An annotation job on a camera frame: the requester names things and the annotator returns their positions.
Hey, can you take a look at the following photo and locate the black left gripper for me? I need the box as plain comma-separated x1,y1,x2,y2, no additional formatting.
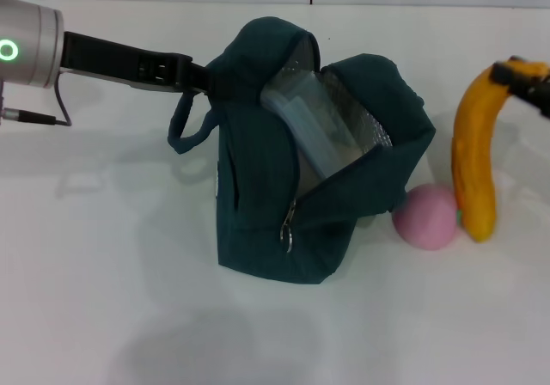
59,31,235,101

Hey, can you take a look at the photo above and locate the yellow toy banana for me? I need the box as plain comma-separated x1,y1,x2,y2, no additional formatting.
450,57,549,243

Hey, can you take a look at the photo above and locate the clear lunch box blue lid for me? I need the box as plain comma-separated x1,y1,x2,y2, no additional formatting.
260,69,394,180

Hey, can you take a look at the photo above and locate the dark teal fabric lunch bag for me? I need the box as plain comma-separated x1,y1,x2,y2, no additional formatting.
167,15,437,286

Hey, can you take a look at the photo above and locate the pink toy peach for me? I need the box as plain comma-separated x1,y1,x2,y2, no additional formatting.
393,183,463,252

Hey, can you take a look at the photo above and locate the left gripper cable with plug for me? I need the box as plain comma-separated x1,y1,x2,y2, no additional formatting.
0,69,72,127

